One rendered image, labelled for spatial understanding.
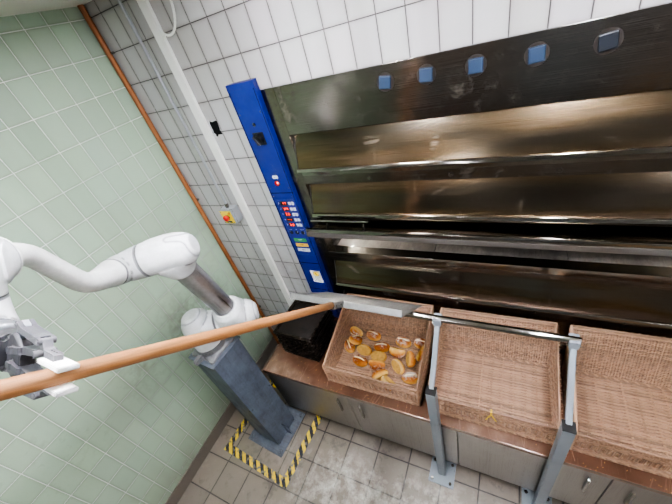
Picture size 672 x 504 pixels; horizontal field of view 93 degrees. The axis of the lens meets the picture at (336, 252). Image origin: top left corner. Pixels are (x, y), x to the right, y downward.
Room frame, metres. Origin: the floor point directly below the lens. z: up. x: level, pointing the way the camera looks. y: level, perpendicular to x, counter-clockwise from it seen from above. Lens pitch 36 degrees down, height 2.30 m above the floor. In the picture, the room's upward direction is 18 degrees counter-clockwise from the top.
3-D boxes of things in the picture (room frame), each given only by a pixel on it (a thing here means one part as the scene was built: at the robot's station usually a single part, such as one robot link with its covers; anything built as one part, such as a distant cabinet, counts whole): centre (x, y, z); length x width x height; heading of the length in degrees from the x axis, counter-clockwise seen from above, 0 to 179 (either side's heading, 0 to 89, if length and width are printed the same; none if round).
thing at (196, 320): (1.28, 0.81, 1.17); 0.18 x 0.16 x 0.22; 92
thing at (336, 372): (1.17, -0.08, 0.72); 0.56 x 0.49 x 0.28; 55
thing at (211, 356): (1.27, 0.83, 1.03); 0.22 x 0.18 x 0.06; 141
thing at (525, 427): (0.83, -0.56, 0.72); 0.56 x 0.49 x 0.28; 56
